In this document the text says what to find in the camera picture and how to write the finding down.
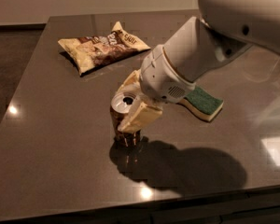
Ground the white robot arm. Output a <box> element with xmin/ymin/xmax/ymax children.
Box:
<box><xmin>117</xmin><ymin>0</ymin><xmax>280</xmax><ymax>133</ymax></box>

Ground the orange soda can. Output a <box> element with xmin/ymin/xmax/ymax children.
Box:
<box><xmin>110</xmin><ymin>91</ymin><xmax>140</xmax><ymax>147</ymax></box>

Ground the green yellow sponge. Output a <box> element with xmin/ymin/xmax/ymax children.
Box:
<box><xmin>178</xmin><ymin>86</ymin><xmax>224</xmax><ymax>122</ymax></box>

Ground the brown chip bag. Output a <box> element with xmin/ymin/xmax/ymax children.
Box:
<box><xmin>58</xmin><ymin>21</ymin><xmax>150</xmax><ymax>76</ymax></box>

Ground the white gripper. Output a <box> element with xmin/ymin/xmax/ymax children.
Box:
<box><xmin>117</xmin><ymin>45</ymin><xmax>195</xmax><ymax>133</ymax></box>

